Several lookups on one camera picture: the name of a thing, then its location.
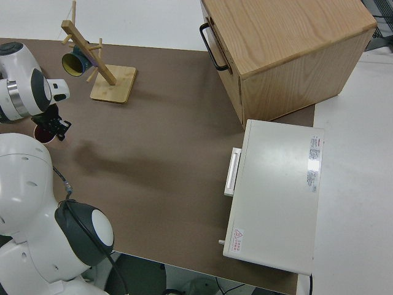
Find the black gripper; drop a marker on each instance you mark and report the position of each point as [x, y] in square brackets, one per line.
[47, 118]

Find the pink mug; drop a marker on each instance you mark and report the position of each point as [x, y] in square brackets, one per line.
[44, 139]

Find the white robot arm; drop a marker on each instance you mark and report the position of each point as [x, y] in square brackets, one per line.
[24, 184]

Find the wooden mug tree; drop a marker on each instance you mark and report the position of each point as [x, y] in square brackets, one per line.
[113, 89]

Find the dark blue mug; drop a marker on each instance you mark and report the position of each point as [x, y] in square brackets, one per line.
[78, 56]

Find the brown table mat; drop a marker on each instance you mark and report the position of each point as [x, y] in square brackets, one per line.
[172, 153]

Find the white toaster oven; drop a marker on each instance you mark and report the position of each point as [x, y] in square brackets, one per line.
[276, 190]

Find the wooden drawer box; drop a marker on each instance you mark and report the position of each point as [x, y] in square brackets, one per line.
[291, 37]

